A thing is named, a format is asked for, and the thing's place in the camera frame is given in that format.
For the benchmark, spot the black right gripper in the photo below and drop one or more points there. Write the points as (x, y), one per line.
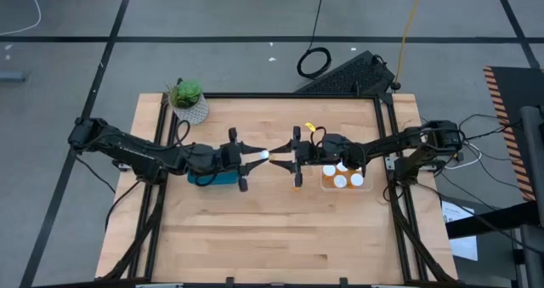
(327, 150)

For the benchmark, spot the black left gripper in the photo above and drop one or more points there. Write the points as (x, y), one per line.
(221, 158)

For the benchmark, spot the large orange pill bottle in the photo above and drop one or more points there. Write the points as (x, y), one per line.
(340, 181)
(356, 179)
(328, 170)
(342, 168)

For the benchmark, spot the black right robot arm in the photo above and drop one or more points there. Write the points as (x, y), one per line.
(404, 139)

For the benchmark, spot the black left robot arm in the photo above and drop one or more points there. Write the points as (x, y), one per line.
(127, 150)

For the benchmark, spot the teal plastic bin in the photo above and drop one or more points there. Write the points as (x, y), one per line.
(225, 178)

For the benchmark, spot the yellow gripper tag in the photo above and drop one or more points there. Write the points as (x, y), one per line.
(310, 126)

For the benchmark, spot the orange tray with white balls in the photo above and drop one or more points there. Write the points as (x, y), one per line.
(325, 188)

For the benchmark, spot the potted green succulent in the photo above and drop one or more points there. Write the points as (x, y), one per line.
(191, 109)

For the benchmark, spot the black keyboard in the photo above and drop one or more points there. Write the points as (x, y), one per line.
(348, 77)

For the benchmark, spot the grey mounting plate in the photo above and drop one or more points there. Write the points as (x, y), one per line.
(393, 162)

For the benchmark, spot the white paper sheet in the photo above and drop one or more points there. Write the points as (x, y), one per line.
(463, 245)

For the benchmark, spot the black metal bar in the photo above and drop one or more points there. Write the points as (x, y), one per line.
(489, 222)

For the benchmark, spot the hazard striped floor mat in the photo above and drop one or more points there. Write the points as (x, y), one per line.
(518, 92)

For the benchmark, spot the black table frame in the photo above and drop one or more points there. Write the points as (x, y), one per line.
(272, 95)

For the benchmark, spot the grey metal post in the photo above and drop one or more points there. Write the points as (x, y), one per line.
(531, 160)

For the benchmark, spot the grey floor bracket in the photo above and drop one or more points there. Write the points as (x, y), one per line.
(10, 75)

